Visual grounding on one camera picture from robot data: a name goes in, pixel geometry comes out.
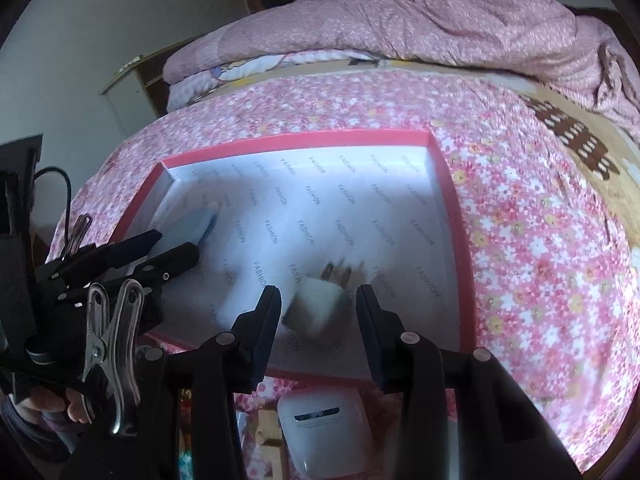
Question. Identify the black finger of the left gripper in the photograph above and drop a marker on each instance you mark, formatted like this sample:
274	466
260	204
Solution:
150	273
91	261

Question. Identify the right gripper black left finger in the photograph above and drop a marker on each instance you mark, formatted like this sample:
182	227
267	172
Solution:
254	333

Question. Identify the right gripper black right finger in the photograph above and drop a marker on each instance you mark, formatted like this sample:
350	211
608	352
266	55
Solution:
388	357

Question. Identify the blue grey oval device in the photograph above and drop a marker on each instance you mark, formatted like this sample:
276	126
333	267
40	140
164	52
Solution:
192	227

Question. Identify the white usb wall charger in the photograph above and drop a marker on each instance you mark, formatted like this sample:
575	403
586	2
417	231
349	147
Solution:
323	304

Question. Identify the wooden phone stand block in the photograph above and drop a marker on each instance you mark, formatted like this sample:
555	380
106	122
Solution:
270	440

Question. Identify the white earbuds charging case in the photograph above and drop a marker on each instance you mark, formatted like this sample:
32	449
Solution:
327	431

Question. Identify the person's left hand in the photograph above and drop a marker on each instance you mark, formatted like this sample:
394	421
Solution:
43	401

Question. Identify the metal spring clamp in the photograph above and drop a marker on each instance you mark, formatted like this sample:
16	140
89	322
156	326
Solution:
110	387

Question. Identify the pink shallow cardboard box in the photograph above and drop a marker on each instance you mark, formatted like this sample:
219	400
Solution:
380	203

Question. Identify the pink floral bed sheet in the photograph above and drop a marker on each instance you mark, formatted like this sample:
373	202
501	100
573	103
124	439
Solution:
557	295

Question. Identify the white bedside cabinet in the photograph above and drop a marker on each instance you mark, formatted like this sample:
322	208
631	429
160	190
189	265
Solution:
148	68

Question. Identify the cartoon print pillow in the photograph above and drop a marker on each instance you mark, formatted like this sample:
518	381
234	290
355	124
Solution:
240	67

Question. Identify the pink quilted duvet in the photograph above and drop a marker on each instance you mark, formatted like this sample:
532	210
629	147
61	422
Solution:
576	55

